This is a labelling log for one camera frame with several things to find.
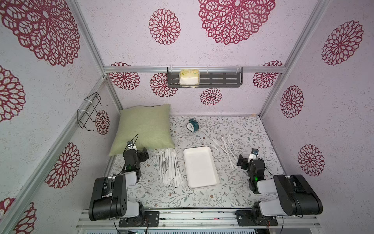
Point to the straw pile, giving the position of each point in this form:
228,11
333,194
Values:
171,173
162,152
160,165
178,169
167,169
174,169

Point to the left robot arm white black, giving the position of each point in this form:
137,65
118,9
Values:
109,197

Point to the teal alarm clock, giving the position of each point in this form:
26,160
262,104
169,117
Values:
192,125

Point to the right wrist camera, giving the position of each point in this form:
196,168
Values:
254,152

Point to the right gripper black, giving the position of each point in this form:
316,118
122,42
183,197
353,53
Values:
244,162

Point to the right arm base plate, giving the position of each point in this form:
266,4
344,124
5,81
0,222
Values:
251,218

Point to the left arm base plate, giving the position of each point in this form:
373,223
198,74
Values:
144,219

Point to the straw group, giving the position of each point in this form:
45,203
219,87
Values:
225,148
232,144
229,148
217,144

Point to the yellow sponge block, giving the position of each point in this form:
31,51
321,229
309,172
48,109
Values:
189,77

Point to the white storage tray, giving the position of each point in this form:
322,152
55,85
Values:
200,168

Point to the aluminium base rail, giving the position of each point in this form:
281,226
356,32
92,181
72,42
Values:
200,221

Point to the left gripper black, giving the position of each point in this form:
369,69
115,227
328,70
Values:
142,155

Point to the black wire wall rack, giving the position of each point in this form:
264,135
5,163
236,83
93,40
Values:
84,115

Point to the green pillow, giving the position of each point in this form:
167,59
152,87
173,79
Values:
150,123

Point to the dark metal wall shelf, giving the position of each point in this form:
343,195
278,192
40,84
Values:
209,79

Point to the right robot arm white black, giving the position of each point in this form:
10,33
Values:
294,194

